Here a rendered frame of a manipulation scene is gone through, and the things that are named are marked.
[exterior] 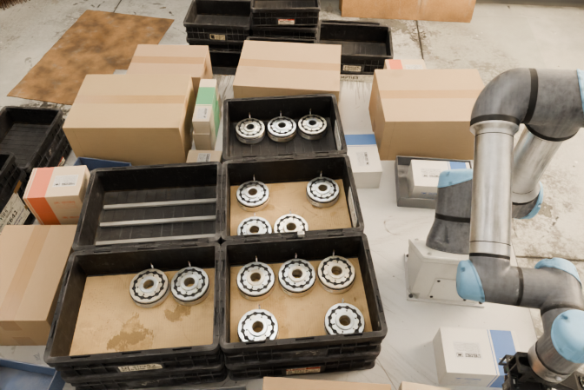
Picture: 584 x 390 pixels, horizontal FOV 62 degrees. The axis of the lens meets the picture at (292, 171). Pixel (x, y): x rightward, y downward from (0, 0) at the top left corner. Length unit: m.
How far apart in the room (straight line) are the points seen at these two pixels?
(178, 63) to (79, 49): 1.94
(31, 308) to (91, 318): 0.15
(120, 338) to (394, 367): 0.73
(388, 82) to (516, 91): 0.88
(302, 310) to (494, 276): 0.55
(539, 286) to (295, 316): 0.62
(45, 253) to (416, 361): 1.08
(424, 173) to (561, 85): 0.74
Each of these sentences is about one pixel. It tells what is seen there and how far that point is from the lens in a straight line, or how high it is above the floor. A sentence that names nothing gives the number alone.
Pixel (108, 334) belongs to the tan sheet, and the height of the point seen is 0.83.
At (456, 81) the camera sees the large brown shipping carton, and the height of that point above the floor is 0.90.
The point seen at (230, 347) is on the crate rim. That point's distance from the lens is 1.20.
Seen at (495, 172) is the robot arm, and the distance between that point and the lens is 1.03.
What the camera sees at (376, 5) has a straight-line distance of 4.02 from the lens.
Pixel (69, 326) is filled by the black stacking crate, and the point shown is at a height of 0.87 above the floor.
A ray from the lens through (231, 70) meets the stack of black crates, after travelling 2.99.
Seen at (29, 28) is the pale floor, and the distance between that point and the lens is 4.35.
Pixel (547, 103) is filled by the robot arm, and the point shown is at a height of 1.42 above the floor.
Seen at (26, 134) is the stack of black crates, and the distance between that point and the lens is 2.72.
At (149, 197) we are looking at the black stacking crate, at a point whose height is 0.83.
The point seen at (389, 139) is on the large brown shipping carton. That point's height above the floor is 0.81.
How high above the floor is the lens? 2.04
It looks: 48 degrees down
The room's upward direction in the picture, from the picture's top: straight up
